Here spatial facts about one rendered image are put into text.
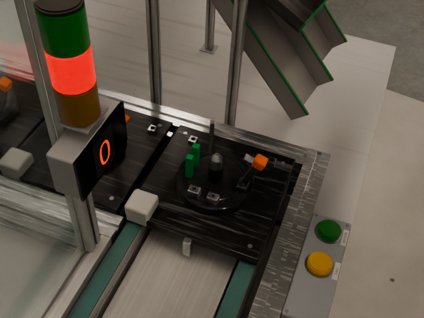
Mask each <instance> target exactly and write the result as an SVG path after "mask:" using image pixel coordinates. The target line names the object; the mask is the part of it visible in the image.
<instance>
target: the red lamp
mask: <svg viewBox="0 0 424 318"><path fill-rule="evenodd" d="M44 53H45V58H46V61H47V66H48V70H49V74H50V80H51V83H52V86H53V88H54V89H55V90H56V91H58V92H59V93H62V94H66V95H77V94H80V93H84V92H86V91H88V90H89V89H91V88H92V87H93V86H94V84H95V82H96V75H95V67H94V62H93V54H92V49H91V44H90V47H89V49H88V50H87V51H86V52H84V53H83V54H81V55H79V56H76V57H72V58H65V59H63V58H57V57H53V56H50V55H49V54H47V53H46V52H45V51H44Z"/></svg>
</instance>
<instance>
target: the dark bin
mask: <svg viewBox="0 0 424 318"><path fill-rule="evenodd" d="M261 1H262V2H263V3H264V4H265V5H267V6H268V7H269V8H270V9H272V10H273V11H274V12H275V13H276V14H277V15H278V16H279V17H280V18H282V19H283V20H284V21H285V22H287V23H288V24H289V25H290V26H291V27H292V28H293V29H294V30H296V31H297V32H298V33H299V32H300V31H301V30H302V29H303V28H304V26H305V25H306V24H307V23H308V22H309V21H310V20H311V19H312V18H313V16H314V15H315V14H316V13H317V12H318V10H320V9H321V8H322V6H323V5H324V4H325V3H326V1H327V0H261Z"/></svg>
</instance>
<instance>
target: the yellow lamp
mask: <svg viewBox="0 0 424 318"><path fill-rule="evenodd" d="M52 88H53V87H52ZM53 91H54V96H55V100H56V105H57V110H58V113H59V118H60V120H61V121H62V122H63V123H64V124H65V125H68V126H71V127H84V126H88V125H90V124H92V123H94V122H95V121H96V120H97V119H98V118H99V117H100V114H101V108H100V101H99V96H98V88H97V80H96V82H95V84H94V86H93V87H92V88H91V89H89V90H88V91H86V92H84V93H80V94H77V95H66V94H62V93H59V92H58V91H56V90H55V89H54V88H53Z"/></svg>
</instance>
